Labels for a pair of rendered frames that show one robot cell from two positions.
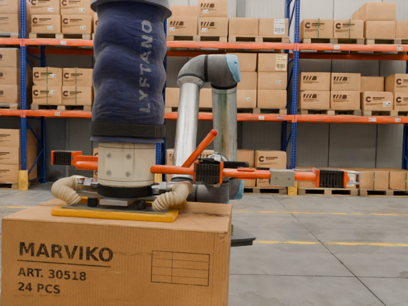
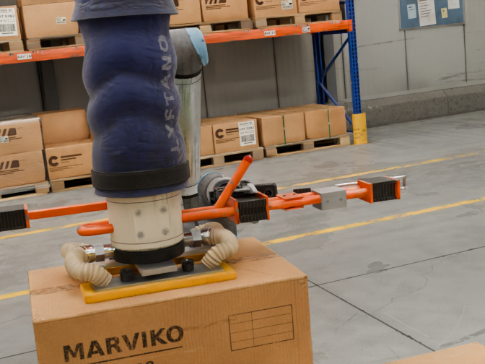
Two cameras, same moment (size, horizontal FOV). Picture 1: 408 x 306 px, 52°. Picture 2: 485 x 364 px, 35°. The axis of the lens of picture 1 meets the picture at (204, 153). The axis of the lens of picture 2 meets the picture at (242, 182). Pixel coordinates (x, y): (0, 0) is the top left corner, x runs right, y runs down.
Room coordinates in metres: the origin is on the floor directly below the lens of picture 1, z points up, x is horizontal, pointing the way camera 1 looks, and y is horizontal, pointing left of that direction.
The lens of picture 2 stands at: (-0.46, 0.66, 1.53)
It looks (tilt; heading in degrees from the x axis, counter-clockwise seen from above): 11 degrees down; 339
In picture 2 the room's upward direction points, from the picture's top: 6 degrees counter-clockwise
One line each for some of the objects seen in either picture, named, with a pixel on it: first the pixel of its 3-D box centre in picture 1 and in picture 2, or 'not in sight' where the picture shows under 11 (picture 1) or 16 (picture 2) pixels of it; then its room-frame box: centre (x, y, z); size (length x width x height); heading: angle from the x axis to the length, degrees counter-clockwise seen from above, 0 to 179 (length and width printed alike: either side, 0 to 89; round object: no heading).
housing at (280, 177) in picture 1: (281, 177); (328, 198); (1.22, -0.23, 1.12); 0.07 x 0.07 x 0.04; 85
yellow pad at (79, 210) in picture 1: (116, 207); (157, 275); (1.17, 0.24, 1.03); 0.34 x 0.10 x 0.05; 85
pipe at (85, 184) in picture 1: (125, 189); (148, 248); (1.27, 0.24, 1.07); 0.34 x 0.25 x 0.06; 85
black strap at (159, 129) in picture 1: (128, 129); (141, 172); (1.27, 0.23, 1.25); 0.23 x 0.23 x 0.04
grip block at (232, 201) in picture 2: (208, 171); (247, 206); (1.24, -0.02, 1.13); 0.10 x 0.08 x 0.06; 175
